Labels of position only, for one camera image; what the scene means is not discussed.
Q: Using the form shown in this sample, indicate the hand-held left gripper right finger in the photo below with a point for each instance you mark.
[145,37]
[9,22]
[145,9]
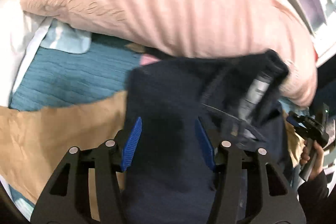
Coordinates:
[206,145]

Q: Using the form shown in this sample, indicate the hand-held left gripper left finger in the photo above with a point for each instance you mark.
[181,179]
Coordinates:
[131,145]

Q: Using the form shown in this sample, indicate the navy blue garment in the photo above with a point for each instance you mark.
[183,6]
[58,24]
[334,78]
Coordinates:
[168,98]

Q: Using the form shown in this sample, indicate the tan button-up jacket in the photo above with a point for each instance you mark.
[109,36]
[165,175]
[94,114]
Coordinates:
[52,134]

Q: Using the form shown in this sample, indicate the person's right forearm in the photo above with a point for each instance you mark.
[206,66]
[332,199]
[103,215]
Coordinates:
[313,197]

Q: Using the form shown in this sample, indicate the person's right hand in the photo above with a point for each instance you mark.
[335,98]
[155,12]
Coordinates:
[316,158]

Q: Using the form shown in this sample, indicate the teal quilted bed mat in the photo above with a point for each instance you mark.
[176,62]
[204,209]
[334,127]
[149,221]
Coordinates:
[73,77]

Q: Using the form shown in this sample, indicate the light blue striped sheet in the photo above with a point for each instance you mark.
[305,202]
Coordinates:
[68,37]

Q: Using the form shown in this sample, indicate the pink comforter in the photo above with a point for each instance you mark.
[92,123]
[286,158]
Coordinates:
[170,3]

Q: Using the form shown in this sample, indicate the white pillow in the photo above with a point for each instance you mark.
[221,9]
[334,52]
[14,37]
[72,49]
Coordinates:
[15,43]

